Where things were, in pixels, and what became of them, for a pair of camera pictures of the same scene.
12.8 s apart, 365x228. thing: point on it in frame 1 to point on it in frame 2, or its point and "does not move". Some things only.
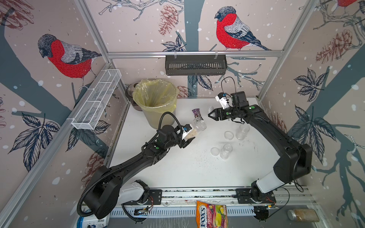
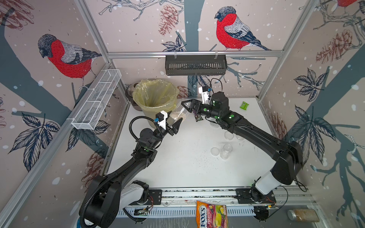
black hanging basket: (196, 65) does not move
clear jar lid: (215, 151) does not move
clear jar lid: (228, 135) does not move
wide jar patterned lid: (198, 126) to (179, 112)
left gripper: (184, 144) to (174, 129)
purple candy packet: (196, 113) does not move
